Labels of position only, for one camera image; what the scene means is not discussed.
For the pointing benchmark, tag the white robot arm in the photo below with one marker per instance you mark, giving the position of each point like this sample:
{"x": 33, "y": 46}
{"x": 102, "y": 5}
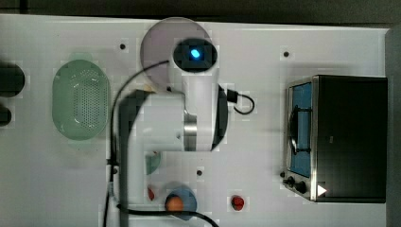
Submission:
{"x": 191, "y": 115}

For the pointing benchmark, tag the green mug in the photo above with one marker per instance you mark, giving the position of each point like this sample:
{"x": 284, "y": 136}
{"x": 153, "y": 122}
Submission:
{"x": 153, "y": 161}

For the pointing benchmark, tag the lavender round plate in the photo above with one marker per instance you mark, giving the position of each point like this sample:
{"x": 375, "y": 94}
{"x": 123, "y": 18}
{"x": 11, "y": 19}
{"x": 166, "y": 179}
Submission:
{"x": 158, "y": 45}

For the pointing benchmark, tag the blue bowl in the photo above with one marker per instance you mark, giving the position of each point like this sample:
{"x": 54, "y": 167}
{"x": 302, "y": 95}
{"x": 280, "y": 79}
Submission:
{"x": 188, "y": 197}

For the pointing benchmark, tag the orange egg toy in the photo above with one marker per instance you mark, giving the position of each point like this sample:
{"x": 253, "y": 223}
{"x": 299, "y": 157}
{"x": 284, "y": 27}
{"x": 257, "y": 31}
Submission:
{"x": 174, "y": 204}

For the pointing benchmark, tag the red strawberry toy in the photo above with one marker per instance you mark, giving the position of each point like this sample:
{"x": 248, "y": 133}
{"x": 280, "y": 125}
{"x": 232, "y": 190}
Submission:
{"x": 237, "y": 202}

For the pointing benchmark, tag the green perforated colander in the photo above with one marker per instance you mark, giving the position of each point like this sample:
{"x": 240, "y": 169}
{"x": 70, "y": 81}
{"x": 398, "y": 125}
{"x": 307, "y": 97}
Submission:
{"x": 81, "y": 98}

